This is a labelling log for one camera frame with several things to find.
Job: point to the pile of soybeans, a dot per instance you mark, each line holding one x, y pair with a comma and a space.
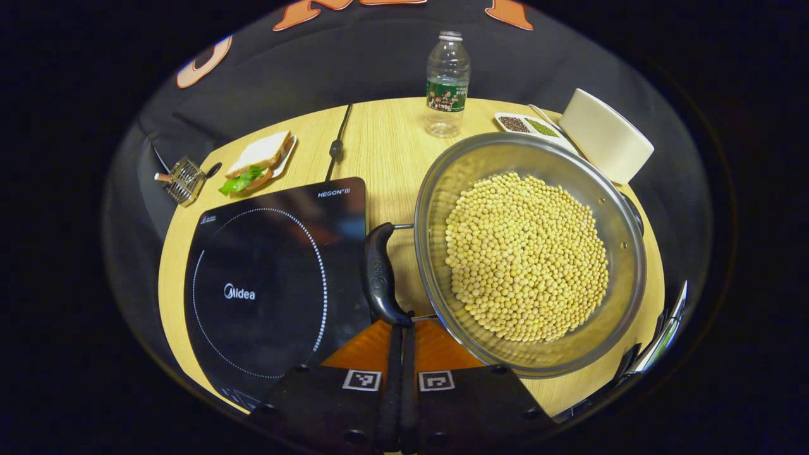
524, 253

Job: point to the thin silver utensil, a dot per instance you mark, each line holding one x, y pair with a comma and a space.
540, 112

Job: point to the white toaster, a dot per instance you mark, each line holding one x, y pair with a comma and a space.
600, 136

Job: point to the clear plastic water bottle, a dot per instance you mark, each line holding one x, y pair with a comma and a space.
447, 95

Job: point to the heap of dark red beans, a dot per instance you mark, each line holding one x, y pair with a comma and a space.
514, 124

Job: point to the white divided tray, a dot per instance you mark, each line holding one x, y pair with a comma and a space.
564, 141

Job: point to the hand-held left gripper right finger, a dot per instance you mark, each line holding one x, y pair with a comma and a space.
409, 392

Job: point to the sandwich with lettuce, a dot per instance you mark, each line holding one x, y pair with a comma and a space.
262, 151

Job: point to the black induction cooktop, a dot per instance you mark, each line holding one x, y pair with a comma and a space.
265, 253

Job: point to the heap of green mung beans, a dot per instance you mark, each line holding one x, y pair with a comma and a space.
542, 127

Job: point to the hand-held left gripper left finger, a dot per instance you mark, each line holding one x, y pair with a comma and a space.
392, 392

